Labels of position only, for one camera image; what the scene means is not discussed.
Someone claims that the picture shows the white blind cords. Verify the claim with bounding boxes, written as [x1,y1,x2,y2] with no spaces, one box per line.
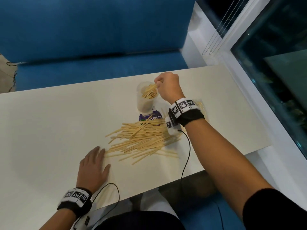
[202,0,248,55]

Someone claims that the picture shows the thin black floor cable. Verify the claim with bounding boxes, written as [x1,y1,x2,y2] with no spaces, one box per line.
[6,62,19,93]

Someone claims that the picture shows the person's left forearm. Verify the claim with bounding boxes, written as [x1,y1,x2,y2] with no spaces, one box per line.
[39,208,78,230]

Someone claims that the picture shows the dark window glass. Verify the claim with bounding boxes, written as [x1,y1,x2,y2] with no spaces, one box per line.
[231,0,307,159]

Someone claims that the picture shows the black shorts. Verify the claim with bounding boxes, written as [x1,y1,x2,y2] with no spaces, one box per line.
[93,210,186,230]

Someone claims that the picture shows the pile of wooden sticks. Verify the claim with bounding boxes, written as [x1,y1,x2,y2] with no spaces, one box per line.
[105,115,181,166]

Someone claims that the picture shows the right wrist camera band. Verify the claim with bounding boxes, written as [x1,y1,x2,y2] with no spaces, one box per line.
[165,97,206,136]

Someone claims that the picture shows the blue seat cushion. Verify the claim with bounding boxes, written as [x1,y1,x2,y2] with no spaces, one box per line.
[171,191,246,230]

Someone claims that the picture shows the black sleeve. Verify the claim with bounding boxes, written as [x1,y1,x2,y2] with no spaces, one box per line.
[242,188,307,230]

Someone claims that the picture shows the person's left hand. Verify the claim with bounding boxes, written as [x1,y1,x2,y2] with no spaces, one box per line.
[76,146,111,194]

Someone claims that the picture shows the wrist camera band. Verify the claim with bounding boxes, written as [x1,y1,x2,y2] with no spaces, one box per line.
[165,97,206,136]
[57,187,93,219]

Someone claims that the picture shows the person's right hand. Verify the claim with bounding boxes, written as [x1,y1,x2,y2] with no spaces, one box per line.
[154,72,185,105]

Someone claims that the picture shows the person's right forearm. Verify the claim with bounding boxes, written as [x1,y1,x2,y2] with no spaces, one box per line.
[184,117,274,221]

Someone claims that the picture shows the white window frame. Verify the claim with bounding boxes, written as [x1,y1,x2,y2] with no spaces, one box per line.
[181,0,307,211]

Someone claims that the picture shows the left wrist camera band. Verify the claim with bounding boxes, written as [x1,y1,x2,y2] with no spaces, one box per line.
[57,187,93,219]

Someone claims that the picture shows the blue sofa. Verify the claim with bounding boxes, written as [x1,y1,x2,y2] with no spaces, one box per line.
[0,0,196,92]

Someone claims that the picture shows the clear plastic cup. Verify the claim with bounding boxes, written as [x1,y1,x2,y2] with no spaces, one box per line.
[136,81,160,114]

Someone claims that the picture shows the bundle of wooden sticks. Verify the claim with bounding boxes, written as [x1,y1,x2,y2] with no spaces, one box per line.
[141,83,159,100]

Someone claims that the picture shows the purple packet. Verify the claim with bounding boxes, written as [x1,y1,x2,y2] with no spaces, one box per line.
[138,106,164,127]

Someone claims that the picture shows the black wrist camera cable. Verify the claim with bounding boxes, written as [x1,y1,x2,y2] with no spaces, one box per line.
[179,130,191,189]
[73,183,120,230]

